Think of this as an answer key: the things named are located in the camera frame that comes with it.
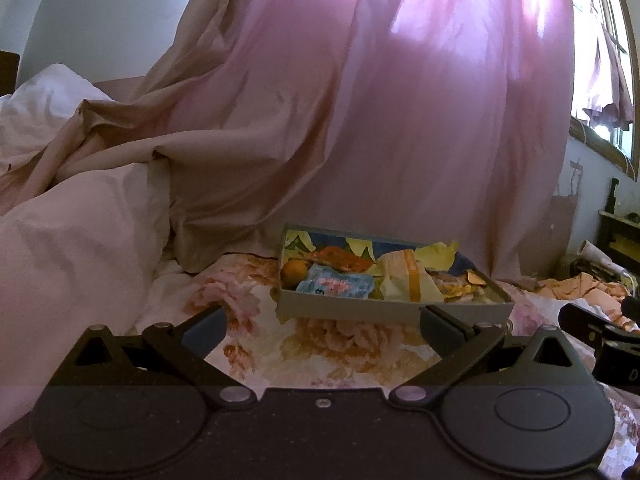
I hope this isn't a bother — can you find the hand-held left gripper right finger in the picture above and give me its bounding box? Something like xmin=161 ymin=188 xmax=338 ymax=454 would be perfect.
xmin=387 ymin=304 xmax=598 ymax=407

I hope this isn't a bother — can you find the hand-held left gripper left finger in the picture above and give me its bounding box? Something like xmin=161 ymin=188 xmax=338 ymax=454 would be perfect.
xmin=50 ymin=304 xmax=258 ymax=407

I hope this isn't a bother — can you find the clear rice cracker packet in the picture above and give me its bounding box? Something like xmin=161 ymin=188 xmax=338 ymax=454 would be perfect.
xmin=432 ymin=270 xmax=494 ymax=305

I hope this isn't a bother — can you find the grey box with floral lining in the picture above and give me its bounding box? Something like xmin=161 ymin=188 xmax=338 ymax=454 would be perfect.
xmin=276 ymin=224 xmax=515 ymax=326

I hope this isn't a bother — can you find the cream and orange bread packet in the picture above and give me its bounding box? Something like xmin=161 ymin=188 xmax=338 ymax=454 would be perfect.
xmin=375 ymin=250 xmax=447 ymax=304

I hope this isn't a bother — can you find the tangerine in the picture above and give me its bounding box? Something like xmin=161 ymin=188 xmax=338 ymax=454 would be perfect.
xmin=281 ymin=258 xmax=309 ymax=287

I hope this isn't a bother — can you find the light blue snack packet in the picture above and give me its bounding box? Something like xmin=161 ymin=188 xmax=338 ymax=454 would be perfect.
xmin=296 ymin=265 xmax=374 ymax=299

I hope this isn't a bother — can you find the orange snack packet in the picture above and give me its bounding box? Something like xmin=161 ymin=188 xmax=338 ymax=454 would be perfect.
xmin=312 ymin=246 xmax=377 ymax=274

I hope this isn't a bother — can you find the orange cloth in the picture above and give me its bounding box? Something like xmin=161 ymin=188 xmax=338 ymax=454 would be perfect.
xmin=540 ymin=272 xmax=632 ymax=304

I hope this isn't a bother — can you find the floral bedsheet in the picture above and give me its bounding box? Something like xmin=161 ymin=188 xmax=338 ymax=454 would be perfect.
xmin=0 ymin=252 xmax=640 ymax=480

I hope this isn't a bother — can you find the rolled white paper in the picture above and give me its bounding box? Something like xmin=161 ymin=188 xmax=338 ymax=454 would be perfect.
xmin=579 ymin=240 xmax=627 ymax=277

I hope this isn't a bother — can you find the dark desk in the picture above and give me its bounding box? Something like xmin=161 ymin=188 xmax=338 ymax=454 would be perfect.
xmin=597 ymin=210 xmax=640 ymax=262

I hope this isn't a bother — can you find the white duvet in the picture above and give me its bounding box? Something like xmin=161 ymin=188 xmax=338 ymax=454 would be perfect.
xmin=0 ymin=64 xmax=174 ymax=431

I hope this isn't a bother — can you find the pink curtain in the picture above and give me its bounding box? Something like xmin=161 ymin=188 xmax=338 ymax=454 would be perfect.
xmin=75 ymin=0 xmax=577 ymax=281

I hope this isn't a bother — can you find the hanging purple garment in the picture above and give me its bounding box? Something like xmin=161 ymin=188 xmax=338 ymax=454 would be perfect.
xmin=582 ymin=0 xmax=634 ymax=131

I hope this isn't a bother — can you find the wooden headboard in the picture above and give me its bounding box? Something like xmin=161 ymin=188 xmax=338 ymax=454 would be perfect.
xmin=0 ymin=51 xmax=21 ymax=97

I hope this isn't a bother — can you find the wooden window frame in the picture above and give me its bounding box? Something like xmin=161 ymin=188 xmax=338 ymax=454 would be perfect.
xmin=570 ymin=115 xmax=640 ymax=182

